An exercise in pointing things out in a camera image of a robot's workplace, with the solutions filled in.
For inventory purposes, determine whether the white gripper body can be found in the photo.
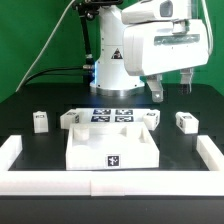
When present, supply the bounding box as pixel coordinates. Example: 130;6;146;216
123;19;209;76

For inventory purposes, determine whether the black cable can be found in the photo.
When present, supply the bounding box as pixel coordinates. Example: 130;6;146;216
24;67;86;86

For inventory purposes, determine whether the white cable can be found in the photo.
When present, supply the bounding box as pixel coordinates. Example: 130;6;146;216
15;0;78;93

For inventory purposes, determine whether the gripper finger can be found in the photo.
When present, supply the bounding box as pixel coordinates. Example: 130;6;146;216
147;74;163;103
180;68;194;94

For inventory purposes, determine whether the white U-shaped obstacle fence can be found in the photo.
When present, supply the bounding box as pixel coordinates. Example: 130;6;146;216
0;135;224;196

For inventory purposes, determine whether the white square tabletop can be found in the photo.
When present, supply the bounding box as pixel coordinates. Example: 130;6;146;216
65;122;160;170

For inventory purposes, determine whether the white base tag plate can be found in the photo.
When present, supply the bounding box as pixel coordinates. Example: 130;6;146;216
76;108;149;123

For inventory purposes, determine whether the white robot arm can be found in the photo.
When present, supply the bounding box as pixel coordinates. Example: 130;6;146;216
91;0;213;102

